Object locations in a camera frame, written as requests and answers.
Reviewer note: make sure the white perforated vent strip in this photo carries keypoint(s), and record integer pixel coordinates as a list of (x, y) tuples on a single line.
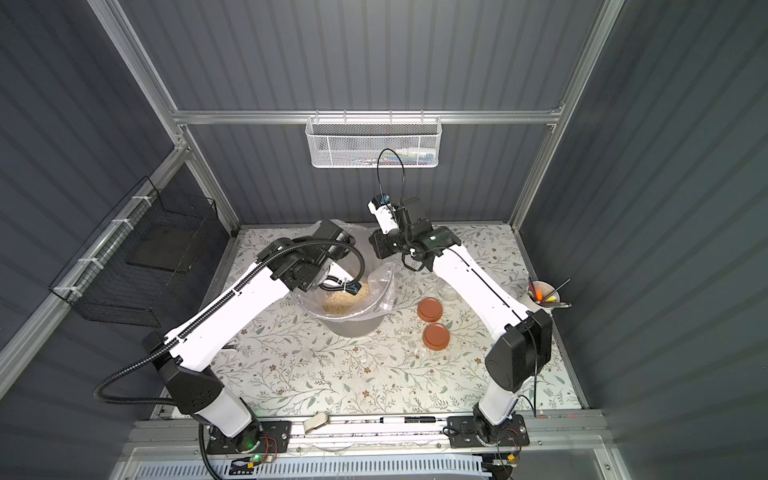
[(432, 465)]

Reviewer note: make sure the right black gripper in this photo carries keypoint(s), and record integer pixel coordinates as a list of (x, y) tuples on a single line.
[(384, 246)]

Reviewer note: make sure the white utensil cup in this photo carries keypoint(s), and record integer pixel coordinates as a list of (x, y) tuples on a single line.
[(544, 296)]

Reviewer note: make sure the markers in white basket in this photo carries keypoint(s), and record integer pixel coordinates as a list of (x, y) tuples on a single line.
[(423, 157)]

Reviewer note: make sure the black wire basket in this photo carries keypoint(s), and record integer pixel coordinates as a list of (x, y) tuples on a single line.
[(150, 270)]

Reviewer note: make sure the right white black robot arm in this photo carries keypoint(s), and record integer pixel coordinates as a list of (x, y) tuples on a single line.
[(522, 337)]

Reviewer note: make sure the grey trash bin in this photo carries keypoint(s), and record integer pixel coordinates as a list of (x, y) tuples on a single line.
[(354, 318)]

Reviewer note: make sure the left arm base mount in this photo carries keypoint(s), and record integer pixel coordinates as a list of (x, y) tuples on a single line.
[(268, 437)]

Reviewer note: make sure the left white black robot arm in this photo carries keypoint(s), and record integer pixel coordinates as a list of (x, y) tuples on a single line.
[(326, 258)]

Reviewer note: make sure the white wire mesh basket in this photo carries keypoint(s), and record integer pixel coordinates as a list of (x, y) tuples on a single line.
[(331, 144)]

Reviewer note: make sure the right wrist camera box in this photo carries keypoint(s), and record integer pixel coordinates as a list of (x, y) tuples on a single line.
[(384, 212)]

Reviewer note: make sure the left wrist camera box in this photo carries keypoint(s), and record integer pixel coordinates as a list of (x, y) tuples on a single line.
[(339, 280)]

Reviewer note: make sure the clear plastic bin liner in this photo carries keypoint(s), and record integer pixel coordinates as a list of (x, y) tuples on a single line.
[(378, 294)]

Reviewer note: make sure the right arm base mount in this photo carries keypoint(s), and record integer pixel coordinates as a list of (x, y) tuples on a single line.
[(472, 431)]

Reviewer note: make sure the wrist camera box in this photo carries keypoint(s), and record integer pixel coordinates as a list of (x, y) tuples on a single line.
[(384, 212), (339, 280)]

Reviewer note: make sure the floral table mat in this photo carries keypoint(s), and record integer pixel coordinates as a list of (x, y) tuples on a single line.
[(286, 362)]

